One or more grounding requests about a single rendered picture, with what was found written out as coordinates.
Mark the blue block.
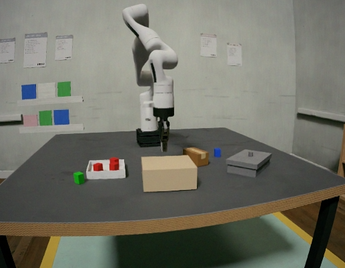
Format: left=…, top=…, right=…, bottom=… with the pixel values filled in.
left=214, top=148, right=221, bottom=157

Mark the red block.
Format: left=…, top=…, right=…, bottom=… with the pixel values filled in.
left=109, top=162, right=119, bottom=171
left=109, top=157, right=119, bottom=163
left=93, top=163, right=103, bottom=171

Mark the green block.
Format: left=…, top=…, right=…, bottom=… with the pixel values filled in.
left=74, top=172, right=85, bottom=185

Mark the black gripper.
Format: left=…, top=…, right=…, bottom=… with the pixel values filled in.
left=153, top=107, right=174, bottom=152

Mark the brown cardboard box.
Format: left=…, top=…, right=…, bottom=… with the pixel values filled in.
left=183, top=147, right=209, bottom=167

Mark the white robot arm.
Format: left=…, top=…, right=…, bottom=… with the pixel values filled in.
left=122, top=4, right=178, bottom=131

